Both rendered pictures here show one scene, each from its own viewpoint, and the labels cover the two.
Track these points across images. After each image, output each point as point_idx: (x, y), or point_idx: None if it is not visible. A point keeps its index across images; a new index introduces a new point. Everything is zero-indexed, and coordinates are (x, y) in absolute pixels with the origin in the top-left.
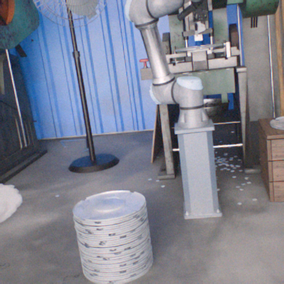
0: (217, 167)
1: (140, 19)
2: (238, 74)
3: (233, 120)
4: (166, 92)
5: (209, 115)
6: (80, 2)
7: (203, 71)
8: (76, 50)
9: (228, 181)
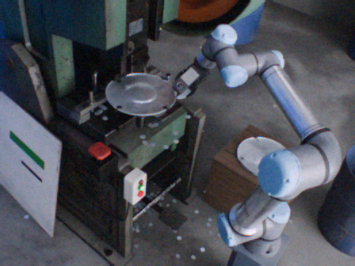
0: (143, 205)
1: (298, 194)
2: (200, 119)
3: (166, 156)
4: (257, 235)
5: None
6: None
7: (162, 129)
8: None
9: (190, 228)
